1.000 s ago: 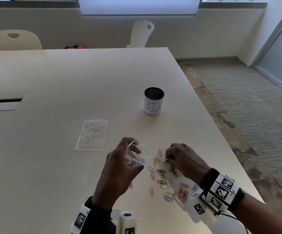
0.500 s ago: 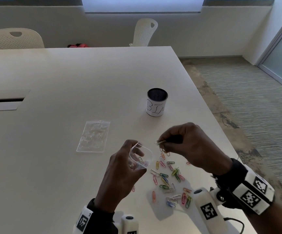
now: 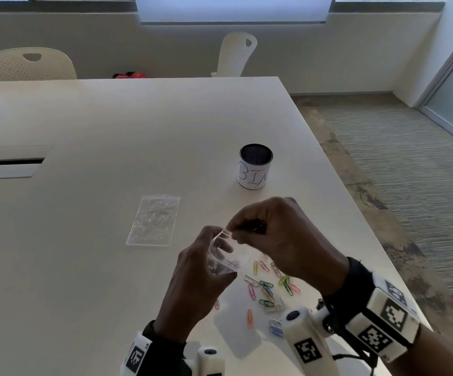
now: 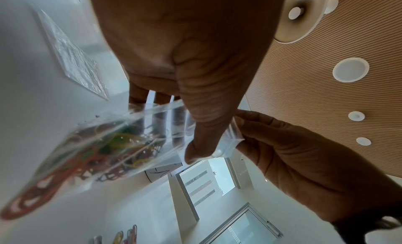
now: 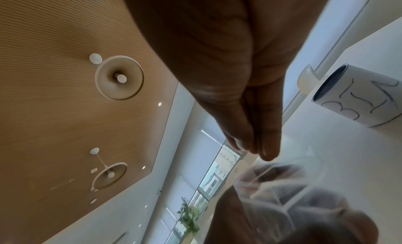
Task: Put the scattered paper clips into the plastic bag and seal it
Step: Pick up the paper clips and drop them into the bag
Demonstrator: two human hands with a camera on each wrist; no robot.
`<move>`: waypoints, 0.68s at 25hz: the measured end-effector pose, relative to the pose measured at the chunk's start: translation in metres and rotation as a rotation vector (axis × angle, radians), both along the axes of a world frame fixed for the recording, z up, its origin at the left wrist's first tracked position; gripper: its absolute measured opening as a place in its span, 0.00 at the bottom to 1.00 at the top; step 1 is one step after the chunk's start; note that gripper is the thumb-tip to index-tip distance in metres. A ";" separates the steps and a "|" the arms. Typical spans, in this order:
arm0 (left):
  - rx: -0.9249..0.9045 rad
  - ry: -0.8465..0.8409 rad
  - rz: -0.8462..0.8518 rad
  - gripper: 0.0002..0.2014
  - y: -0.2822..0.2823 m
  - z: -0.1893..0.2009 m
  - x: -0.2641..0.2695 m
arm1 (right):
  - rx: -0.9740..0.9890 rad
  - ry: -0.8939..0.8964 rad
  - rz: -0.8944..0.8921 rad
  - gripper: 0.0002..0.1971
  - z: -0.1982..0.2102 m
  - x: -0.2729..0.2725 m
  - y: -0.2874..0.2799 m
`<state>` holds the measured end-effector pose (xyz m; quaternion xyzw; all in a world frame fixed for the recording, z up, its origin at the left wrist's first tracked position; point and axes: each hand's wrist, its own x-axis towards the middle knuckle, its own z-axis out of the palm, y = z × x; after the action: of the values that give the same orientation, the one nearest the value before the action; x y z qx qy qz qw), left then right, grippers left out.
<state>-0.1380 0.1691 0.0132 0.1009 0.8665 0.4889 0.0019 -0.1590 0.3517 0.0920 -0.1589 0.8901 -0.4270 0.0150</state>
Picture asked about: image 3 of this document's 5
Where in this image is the table cable slot cover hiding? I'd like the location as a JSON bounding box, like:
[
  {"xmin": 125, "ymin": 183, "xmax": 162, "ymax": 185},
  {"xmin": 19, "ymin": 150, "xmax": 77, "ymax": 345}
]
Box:
[{"xmin": 0, "ymin": 144, "xmax": 54, "ymax": 181}]

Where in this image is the crinkled clear plastic bag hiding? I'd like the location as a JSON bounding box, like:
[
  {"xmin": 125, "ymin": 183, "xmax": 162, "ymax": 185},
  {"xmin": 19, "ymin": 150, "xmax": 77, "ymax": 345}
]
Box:
[{"xmin": 125, "ymin": 194, "xmax": 181, "ymax": 247}]

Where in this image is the pile of colourful paper clips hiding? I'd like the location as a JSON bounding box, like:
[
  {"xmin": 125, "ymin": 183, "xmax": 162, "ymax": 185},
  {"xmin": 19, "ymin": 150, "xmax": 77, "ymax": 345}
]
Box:
[{"xmin": 212, "ymin": 252, "xmax": 302, "ymax": 338}]

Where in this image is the person's left hand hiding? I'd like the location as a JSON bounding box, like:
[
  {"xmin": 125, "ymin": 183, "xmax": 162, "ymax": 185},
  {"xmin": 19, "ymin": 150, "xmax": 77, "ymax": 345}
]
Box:
[{"xmin": 154, "ymin": 225, "xmax": 243, "ymax": 343}]

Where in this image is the marker-tagged black wristband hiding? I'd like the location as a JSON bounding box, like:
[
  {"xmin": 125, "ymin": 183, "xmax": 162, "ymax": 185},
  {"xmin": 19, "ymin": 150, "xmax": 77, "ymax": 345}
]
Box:
[
  {"xmin": 119, "ymin": 320, "xmax": 194, "ymax": 376},
  {"xmin": 322, "ymin": 257, "xmax": 422, "ymax": 363}
]

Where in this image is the white paper cup black rim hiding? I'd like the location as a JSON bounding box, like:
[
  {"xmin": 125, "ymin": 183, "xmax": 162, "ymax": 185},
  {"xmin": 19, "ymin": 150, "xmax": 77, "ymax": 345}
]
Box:
[{"xmin": 237, "ymin": 143, "xmax": 274, "ymax": 191}]

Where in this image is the person's right hand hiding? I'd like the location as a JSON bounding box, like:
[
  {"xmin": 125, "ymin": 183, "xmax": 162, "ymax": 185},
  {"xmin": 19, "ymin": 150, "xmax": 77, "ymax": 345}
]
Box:
[{"xmin": 226, "ymin": 196, "xmax": 351, "ymax": 296}]

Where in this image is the smooth clear plastic bag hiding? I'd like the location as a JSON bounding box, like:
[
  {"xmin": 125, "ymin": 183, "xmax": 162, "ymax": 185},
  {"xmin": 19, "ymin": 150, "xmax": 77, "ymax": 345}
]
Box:
[{"xmin": 207, "ymin": 227, "xmax": 243, "ymax": 275}]

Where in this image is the black cable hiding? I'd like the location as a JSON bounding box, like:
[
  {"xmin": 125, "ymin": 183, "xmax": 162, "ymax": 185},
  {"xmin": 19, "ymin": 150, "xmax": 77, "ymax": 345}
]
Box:
[{"xmin": 330, "ymin": 352, "xmax": 378, "ymax": 376}]

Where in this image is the white cylindrical wrist camera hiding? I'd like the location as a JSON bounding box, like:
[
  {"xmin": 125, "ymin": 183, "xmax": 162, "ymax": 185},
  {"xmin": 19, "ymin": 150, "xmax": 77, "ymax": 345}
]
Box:
[
  {"xmin": 196, "ymin": 347, "xmax": 226, "ymax": 376},
  {"xmin": 280, "ymin": 307, "xmax": 341, "ymax": 376}
]

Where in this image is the white table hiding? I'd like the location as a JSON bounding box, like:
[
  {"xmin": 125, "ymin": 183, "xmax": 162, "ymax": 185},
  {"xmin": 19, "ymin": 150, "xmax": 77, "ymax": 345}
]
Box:
[{"xmin": 0, "ymin": 76, "xmax": 433, "ymax": 376}]

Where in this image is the white perforated chair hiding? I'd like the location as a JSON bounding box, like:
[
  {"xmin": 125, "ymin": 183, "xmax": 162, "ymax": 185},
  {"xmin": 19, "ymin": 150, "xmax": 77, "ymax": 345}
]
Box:
[
  {"xmin": 210, "ymin": 31, "xmax": 258, "ymax": 78},
  {"xmin": 0, "ymin": 47, "xmax": 78, "ymax": 83}
]

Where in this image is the white roller blind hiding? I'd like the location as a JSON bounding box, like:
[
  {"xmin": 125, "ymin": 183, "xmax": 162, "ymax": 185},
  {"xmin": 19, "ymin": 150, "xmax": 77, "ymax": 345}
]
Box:
[{"xmin": 134, "ymin": 0, "xmax": 335, "ymax": 25}]

